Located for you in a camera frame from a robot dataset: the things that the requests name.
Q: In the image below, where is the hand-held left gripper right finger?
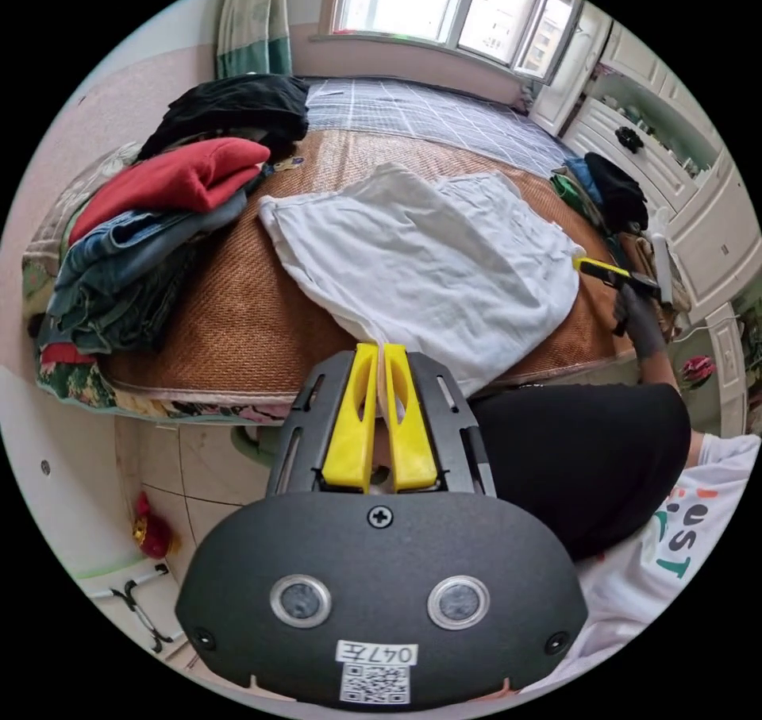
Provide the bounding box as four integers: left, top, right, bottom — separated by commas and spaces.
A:
383, 343, 438, 492

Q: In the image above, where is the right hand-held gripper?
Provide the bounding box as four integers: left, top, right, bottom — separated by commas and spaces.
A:
571, 256, 663, 302

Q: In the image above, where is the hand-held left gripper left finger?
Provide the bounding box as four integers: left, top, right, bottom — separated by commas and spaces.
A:
321, 343, 380, 492

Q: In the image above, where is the white t-shirt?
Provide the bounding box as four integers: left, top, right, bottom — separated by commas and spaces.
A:
257, 162, 588, 401

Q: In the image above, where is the person's right forearm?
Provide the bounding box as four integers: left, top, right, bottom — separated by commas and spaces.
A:
635, 352, 683, 392

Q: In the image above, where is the person's right hand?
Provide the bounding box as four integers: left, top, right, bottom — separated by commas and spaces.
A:
612, 286, 669, 368

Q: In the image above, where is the pile of clothes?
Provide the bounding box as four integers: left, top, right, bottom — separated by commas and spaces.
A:
37, 73, 312, 366
548, 151, 651, 236

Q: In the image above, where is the bed with woven mat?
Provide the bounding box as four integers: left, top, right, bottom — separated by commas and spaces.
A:
23, 75, 643, 425

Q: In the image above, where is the white cupboard with shelf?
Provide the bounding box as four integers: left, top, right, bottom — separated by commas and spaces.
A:
528, 0, 753, 438

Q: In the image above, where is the person's body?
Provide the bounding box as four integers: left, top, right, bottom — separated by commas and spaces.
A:
468, 381, 762, 692

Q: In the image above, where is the red plush toy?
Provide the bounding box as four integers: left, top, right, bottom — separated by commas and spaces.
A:
130, 491, 179, 560

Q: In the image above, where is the white folding rack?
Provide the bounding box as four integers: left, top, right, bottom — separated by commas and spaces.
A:
87, 564, 187, 654

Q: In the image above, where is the green patterned curtain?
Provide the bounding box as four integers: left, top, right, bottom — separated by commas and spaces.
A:
214, 0, 294, 80

